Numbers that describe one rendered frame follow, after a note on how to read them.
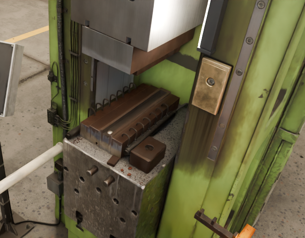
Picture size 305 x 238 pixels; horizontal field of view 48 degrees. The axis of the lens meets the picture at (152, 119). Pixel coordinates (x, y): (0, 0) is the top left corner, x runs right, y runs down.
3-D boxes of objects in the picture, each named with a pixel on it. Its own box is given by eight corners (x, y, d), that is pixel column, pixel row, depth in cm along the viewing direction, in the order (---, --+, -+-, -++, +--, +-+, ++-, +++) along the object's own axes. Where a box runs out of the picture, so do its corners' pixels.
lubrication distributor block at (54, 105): (56, 132, 163) (55, 109, 154) (47, 127, 165) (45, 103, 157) (61, 129, 165) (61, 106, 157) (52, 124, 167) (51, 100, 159)
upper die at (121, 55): (130, 75, 107) (133, 46, 101) (81, 52, 114) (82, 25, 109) (193, 38, 137) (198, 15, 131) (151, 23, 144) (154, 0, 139)
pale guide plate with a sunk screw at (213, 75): (214, 115, 111) (229, 68, 101) (190, 104, 114) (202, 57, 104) (217, 113, 112) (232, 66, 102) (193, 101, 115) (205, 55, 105)
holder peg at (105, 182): (107, 189, 123) (108, 183, 121) (101, 185, 124) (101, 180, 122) (114, 182, 126) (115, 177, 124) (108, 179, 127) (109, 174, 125)
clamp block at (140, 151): (147, 174, 123) (150, 161, 119) (128, 163, 126) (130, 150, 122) (165, 157, 132) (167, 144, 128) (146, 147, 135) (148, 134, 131)
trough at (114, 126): (111, 138, 125) (111, 135, 124) (100, 132, 127) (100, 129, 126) (170, 94, 155) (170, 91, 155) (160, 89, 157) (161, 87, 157)
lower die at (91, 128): (120, 159, 128) (122, 141, 123) (79, 135, 135) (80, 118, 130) (177, 111, 158) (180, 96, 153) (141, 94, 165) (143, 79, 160)
